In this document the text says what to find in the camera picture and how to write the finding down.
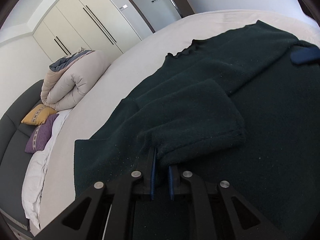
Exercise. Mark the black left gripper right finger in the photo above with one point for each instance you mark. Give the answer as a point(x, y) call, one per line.
point(218, 210)

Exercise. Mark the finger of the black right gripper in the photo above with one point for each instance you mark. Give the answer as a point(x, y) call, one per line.
point(305, 56)

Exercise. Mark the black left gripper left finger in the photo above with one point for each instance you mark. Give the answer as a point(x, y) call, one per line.
point(105, 211)

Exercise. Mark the dark green knitted sweater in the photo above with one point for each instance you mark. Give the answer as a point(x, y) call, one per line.
point(232, 107)

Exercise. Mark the white bed sheet mattress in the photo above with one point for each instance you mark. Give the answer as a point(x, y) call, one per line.
point(125, 74)

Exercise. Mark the white pillow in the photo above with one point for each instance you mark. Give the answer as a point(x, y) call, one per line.
point(36, 172)

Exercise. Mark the purple patterned cushion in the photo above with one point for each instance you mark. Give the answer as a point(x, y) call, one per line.
point(40, 135)

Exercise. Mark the yellow patterned cushion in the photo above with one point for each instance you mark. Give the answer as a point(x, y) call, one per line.
point(38, 115)

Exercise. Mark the rolled beige duvet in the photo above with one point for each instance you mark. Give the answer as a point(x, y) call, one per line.
point(71, 77)

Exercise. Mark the dark grey upholstered headboard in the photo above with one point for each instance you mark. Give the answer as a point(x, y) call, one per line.
point(14, 160)

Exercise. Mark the dark framed door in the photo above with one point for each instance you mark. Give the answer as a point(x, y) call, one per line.
point(160, 13)

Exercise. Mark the cream wardrobe with black handles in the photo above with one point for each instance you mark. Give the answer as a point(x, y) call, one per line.
point(90, 24)

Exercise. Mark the white wall switch plate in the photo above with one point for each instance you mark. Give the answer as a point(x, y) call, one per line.
point(123, 7)

